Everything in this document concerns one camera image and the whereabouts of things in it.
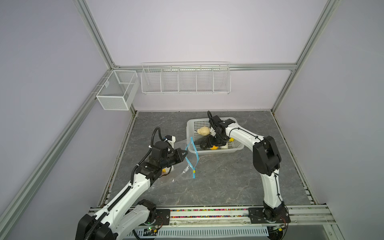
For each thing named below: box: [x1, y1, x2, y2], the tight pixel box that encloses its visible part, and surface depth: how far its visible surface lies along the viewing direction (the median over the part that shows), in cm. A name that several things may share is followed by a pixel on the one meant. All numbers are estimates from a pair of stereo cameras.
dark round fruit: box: [200, 142, 210, 150], surface depth 96 cm
